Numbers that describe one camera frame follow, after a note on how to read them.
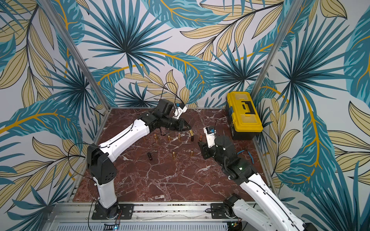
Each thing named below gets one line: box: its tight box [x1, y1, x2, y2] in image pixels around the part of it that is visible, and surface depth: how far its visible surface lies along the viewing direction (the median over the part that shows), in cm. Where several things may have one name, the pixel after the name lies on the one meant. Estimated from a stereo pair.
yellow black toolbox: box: [225, 91, 264, 141], surface depth 97 cm
